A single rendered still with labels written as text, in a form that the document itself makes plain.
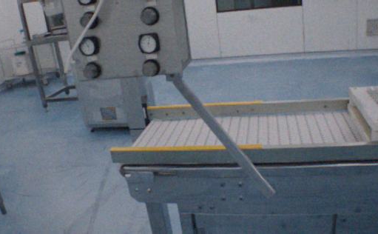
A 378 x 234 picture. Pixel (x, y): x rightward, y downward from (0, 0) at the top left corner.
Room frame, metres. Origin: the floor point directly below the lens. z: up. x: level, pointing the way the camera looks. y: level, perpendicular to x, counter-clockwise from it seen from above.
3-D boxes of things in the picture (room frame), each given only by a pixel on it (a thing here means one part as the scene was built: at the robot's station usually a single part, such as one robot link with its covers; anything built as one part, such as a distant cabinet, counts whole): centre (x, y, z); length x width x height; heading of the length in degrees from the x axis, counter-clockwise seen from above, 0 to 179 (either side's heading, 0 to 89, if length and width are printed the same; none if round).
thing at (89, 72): (0.65, 0.18, 1.15); 0.03 x 0.02 x 0.04; 75
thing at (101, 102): (3.42, 0.71, 0.38); 0.63 x 0.57 x 0.76; 74
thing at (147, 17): (0.61, 0.04, 1.24); 0.03 x 0.02 x 0.04; 75
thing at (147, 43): (0.62, 0.05, 1.18); 0.04 x 0.01 x 0.04; 75
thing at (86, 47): (0.65, 0.17, 1.19); 0.04 x 0.01 x 0.04; 75
